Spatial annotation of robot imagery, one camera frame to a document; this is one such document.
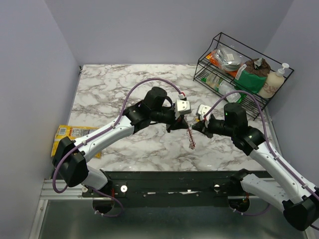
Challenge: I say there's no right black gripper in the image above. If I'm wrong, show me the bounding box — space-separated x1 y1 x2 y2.
192 115 236 138

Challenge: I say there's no keyring with keys red tag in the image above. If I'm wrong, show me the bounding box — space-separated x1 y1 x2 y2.
186 124 196 150

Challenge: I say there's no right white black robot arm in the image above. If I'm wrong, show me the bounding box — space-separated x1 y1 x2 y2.
192 103 319 231

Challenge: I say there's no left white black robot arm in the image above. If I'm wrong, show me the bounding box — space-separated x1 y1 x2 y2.
52 87 191 197

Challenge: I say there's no clear plastic packet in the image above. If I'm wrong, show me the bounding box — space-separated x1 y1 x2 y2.
218 81 241 103

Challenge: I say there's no green white snack packet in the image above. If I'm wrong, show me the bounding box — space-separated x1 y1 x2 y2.
201 73 224 91

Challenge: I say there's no orange snack bag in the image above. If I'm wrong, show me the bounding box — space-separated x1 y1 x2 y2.
205 50 238 78

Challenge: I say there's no green brown snack bag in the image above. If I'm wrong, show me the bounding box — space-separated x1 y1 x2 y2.
234 58 271 94

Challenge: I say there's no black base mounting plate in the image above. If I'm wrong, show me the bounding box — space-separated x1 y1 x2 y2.
81 169 250 212

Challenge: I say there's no silver foil bag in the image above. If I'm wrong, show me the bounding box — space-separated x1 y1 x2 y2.
213 47 243 72

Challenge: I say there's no white pump soap bottle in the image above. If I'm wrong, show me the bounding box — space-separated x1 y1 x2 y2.
258 63 290 99

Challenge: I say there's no yellow snack bag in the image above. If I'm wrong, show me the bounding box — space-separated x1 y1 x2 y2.
51 124 103 159

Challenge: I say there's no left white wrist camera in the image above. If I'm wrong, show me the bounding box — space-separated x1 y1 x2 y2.
174 99 191 119

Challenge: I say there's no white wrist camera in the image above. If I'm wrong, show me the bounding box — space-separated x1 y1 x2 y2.
174 99 191 119
196 104 211 122

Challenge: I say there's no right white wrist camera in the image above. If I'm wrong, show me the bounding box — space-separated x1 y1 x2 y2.
196 104 211 122

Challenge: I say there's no black wire rack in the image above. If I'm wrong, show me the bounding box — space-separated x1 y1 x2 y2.
193 32 294 119

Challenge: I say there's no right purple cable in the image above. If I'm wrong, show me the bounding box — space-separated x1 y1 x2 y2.
203 90 319 200

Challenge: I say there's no aluminium frame rail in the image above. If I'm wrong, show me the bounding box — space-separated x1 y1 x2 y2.
28 180 84 239

